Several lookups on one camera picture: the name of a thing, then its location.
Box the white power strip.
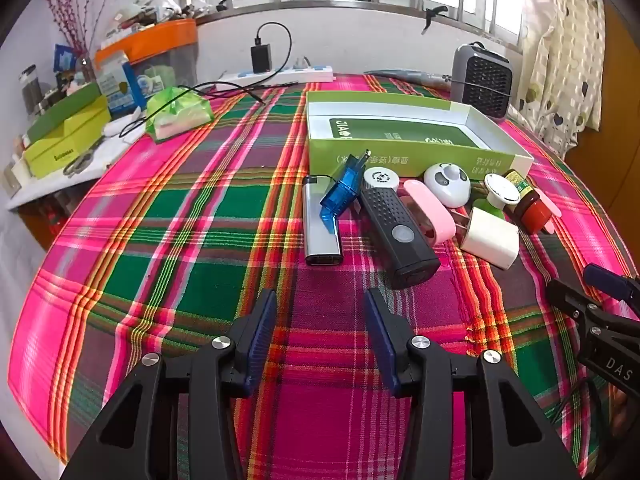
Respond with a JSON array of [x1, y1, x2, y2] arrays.
[[214, 64, 335, 93]]

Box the silver rectangular device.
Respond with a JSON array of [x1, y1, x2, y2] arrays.
[[303, 175, 345, 267]]

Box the black handheld device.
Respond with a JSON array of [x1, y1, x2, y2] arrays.
[[359, 187, 442, 290]]

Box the grey portable heater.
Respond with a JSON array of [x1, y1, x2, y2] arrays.
[[451, 42, 515, 121]]

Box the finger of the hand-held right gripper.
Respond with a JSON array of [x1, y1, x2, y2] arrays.
[[546, 280, 608, 332], [584, 263, 640, 321]]

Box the green cardboard box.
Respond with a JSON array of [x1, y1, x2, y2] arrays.
[[305, 91, 535, 185]]

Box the purple flower branches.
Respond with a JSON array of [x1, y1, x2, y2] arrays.
[[41, 0, 126, 68]]

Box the orange lid plastic bin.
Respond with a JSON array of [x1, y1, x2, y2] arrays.
[[94, 18, 200, 92]]

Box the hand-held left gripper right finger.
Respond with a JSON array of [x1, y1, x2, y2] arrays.
[[364, 288, 581, 480]]

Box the green holder white round top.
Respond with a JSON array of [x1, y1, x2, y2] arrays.
[[471, 173, 523, 220]]

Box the pink oval case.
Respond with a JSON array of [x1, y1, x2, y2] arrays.
[[403, 179, 457, 248]]

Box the red lid glass jar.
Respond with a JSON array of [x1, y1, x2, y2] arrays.
[[501, 169, 552, 235]]

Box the black power adapter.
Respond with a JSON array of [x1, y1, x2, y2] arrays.
[[250, 44, 273, 75]]

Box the blue printed carton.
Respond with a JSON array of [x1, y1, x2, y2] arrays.
[[97, 51, 142, 115]]

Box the dark green box lid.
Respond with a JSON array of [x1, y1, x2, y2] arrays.
[[26, 81, 103, 143]]

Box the plaid tablecloth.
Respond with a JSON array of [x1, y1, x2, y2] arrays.
[[7, 72, 640, 480]]

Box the metal scissors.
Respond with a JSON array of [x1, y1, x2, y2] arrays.
[[62, 147, 101, 176]]

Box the white round disc device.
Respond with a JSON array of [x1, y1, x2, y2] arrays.
[[363, 166, 401, 195]]

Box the white USB charger plug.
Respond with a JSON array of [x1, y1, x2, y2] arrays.
[[459, 207, 522, 270]]

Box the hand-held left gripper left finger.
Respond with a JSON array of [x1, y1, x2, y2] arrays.
[[60, 288, 278, 480]]

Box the grey flat object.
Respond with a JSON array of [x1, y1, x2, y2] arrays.
[[364, 69, 453, 88]]

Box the patterned curtain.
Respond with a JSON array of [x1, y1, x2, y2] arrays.
[[515, 0, 608, 156]]

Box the yellow-green cardboard box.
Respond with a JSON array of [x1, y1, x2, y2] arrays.
[[22, 96, 112, 179]]

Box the green tissue pack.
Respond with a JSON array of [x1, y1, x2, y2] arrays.
[[144, 86, 217, 142]]

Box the black charger cable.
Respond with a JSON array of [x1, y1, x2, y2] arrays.
[[192, 22, 296, 107]]

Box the white side table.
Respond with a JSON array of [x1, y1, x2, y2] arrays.
[[5, 119, 151, 211]]

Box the black window hook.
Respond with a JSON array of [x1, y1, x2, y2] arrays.
[[421, 6, 449, 36]]

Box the white panda round device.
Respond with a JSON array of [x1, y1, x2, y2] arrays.
[[423, 162, 472, 208]]

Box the glass jar dark contents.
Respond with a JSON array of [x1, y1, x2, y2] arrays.
[[19, 65, 46, 120]]

